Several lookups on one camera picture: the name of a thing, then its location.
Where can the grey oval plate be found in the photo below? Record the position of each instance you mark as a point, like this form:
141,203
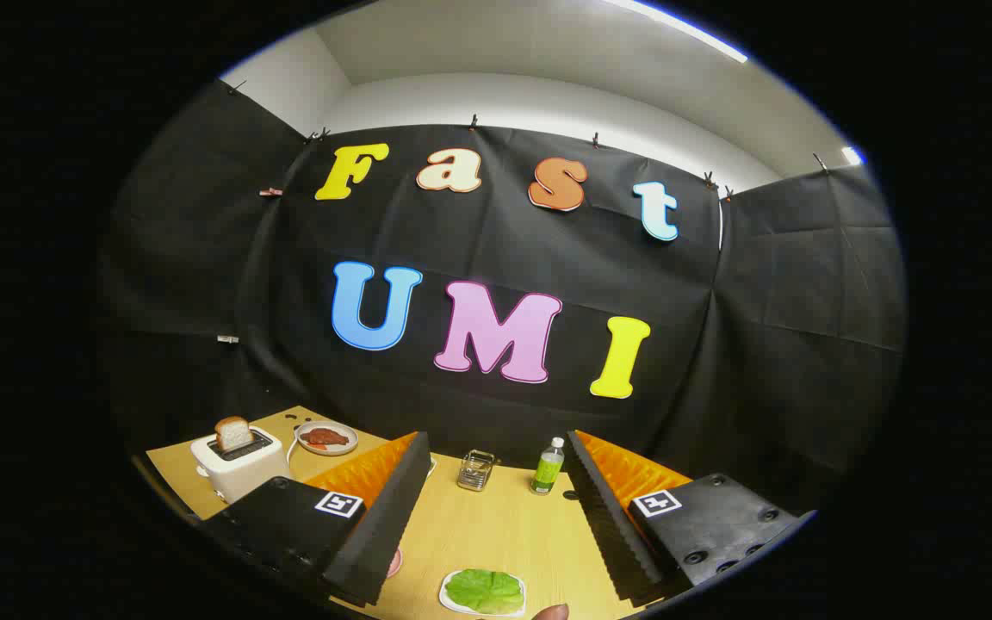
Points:
337,449

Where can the pink round plate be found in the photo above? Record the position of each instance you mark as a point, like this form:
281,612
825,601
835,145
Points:
394,564

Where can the green lettuce leaf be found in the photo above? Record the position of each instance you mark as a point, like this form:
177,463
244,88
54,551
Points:
483,591

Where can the white toaster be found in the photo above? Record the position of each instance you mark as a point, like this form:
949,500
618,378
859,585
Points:
242,474

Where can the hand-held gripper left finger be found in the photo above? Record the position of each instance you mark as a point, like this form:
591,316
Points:
384,517

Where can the green label plastic bottle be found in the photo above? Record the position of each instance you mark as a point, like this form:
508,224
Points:
546,472

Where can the brown meat slice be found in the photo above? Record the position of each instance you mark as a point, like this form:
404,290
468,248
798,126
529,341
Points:
324,437

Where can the white bread slice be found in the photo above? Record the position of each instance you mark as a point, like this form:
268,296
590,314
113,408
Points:
234,433

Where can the white square plate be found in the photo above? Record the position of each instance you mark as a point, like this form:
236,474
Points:
446,603

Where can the black backdrop cloth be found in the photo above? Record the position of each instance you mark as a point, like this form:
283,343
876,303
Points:
496,232

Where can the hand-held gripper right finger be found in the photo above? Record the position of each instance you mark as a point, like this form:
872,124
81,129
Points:
612,525

